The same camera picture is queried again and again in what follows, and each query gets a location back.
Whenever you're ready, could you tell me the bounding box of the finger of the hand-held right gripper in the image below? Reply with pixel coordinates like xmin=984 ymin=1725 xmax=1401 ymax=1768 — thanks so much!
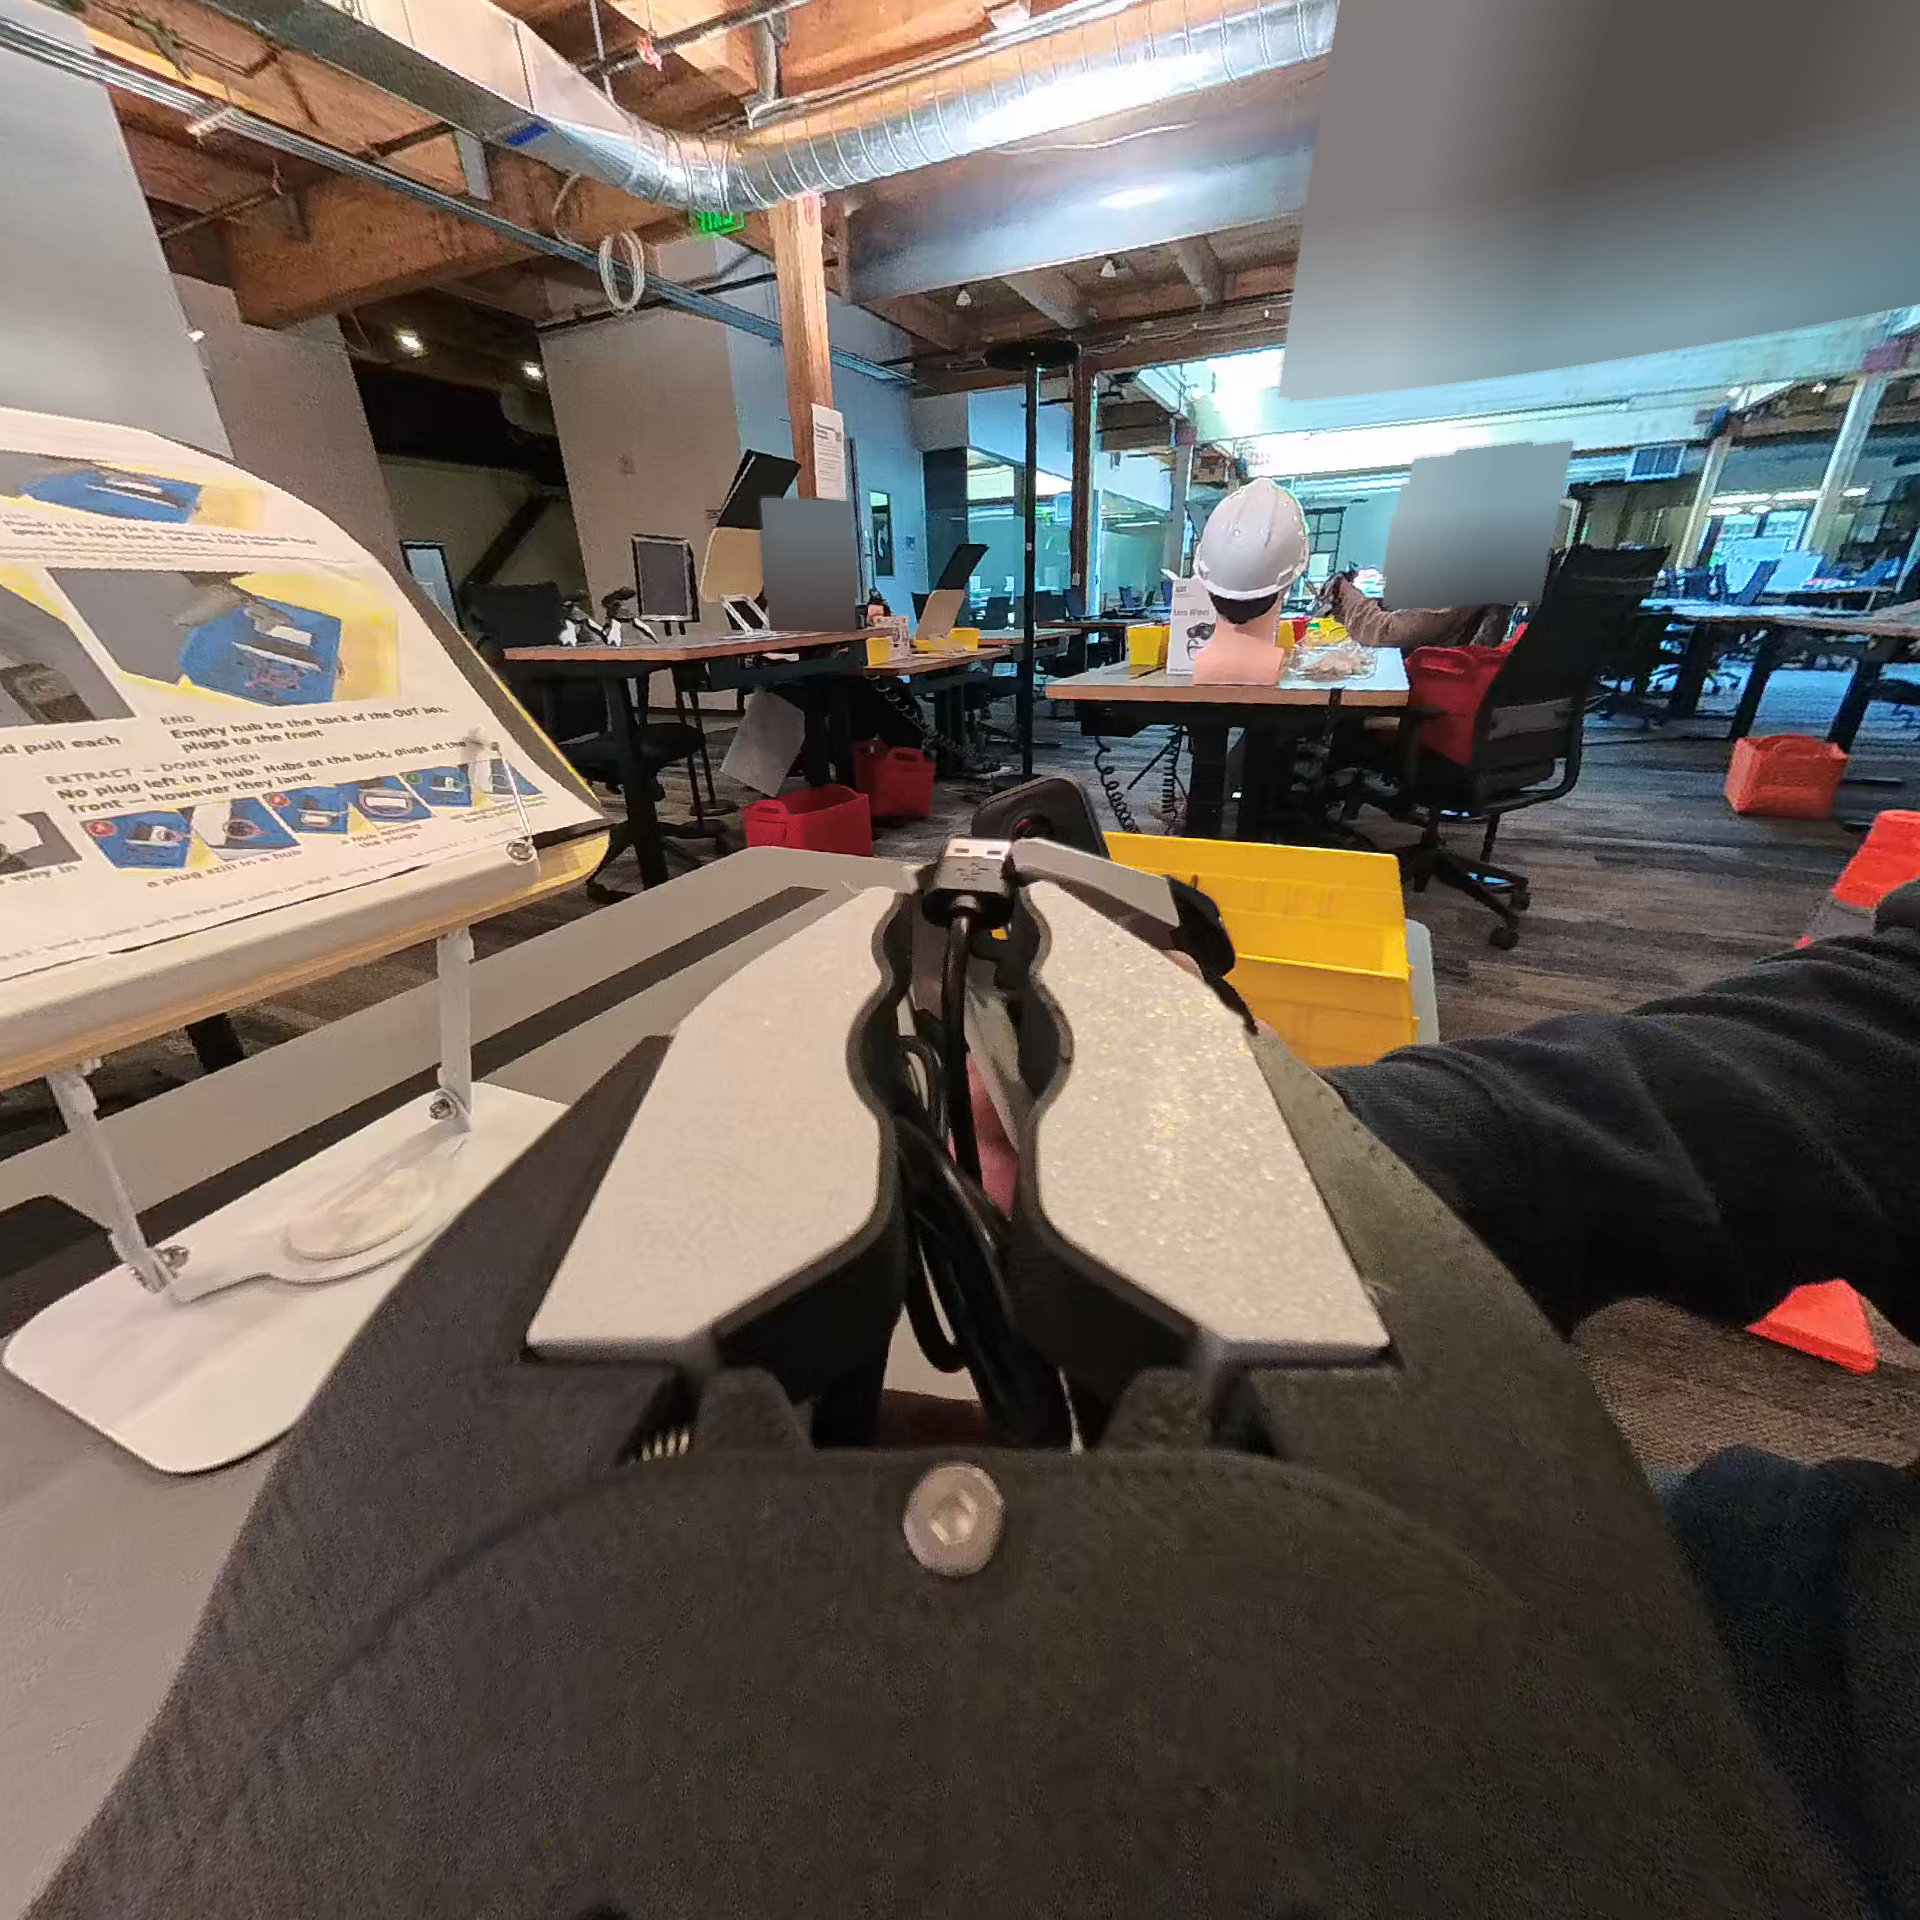
xmin=1008 ymin=835 xmax=1182 ymax=934

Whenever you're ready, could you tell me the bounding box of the black usb cable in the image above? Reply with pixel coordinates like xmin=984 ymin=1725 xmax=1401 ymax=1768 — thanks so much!
xmin=868 ymin=837 xmax=1079 ymax=1451

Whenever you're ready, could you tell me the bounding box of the printed instruction sheet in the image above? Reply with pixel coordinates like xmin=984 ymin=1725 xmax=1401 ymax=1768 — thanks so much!
xmin=0 ymin=408 xmax=604 ymax=984

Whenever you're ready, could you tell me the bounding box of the wooden top desk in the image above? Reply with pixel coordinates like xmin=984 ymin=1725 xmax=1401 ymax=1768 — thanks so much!
xmin=1046 ymin=645 xmax=1412 ymax=842
xmin=504 ymin=629 xmax=902 ymax=885

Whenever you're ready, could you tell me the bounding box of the grey hanging sheet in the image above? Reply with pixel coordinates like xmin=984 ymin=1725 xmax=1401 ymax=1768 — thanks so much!
xmin=721 ymin=688 xmax=809 ymax=798

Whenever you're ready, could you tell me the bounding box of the red plastic bin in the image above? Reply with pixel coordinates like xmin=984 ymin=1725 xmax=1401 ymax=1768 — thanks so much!
xmin=1402 ymin=629 xmax=1524 ymax=767
xmin=742 ymin=782 xmax=875 ymax=857
xmin=851 ymin=738 xmax=939 ymax=824

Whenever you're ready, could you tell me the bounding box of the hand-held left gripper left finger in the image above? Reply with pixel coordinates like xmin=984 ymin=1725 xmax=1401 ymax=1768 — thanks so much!
xmin=526 ymin=885 xmax=916 ymax=1449

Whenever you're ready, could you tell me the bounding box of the long wooden desk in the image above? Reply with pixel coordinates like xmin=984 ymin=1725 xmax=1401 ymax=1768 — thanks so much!
xmin=1648 ymin=599 xmax=1920 ymax=752

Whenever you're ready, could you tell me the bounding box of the pink mannequin head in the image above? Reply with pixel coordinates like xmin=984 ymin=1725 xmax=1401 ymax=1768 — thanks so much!
xmin=1191 ymin=591 xmax=1295 ymax=688

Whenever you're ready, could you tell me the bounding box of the black mesh office chair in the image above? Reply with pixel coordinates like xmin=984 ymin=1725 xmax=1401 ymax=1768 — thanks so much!
xmin=1402 ymin=544 xmax=1672 ymax=951

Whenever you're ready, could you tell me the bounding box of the white hard hat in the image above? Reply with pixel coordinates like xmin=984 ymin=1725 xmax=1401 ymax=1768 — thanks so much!
xmin=1191 ymin=477 xmax=1311 ymax=604

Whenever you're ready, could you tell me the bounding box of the orange plastic bin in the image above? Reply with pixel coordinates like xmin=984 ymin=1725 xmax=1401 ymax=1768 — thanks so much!
xmin=1726 ymin=732 xmax=1852 ymax=821
xmin=1744 ymin=1278 xmax=1879 ymax=1377

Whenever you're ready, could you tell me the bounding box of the black tape strip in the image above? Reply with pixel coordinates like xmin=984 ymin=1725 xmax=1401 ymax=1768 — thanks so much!
xmin=0 ymin=885 xmax=872 ymax=1291

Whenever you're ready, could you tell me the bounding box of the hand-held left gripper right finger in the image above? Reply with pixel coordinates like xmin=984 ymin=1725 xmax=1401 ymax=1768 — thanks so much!
xmin=1004 ymin=882 xmax=1394 ymax=1451

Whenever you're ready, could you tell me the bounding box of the person's right hand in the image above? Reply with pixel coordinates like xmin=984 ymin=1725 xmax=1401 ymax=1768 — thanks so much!
xmin=959 ymin=1049 xmax=1029 ymax=1218

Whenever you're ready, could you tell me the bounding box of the orange traffic cone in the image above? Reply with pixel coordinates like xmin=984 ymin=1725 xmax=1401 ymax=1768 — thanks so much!
xmin=1799 ymin=808 xmax=1920 ymax=947

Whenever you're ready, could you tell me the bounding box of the silver ventilation duct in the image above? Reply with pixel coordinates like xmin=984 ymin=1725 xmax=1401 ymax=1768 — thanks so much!
xmin=195 ymin=0 xmax=1338 ymax=219

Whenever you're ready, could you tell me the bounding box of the wooden support post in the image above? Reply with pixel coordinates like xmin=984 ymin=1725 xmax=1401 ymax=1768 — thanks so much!
xmin=772 ymin=194 xmax=835 ymax=497

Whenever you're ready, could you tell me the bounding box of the yellow plastic bin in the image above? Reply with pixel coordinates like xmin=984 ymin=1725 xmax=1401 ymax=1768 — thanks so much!
xmin=1102 ymin=831 xmax=1419 ymax=1072

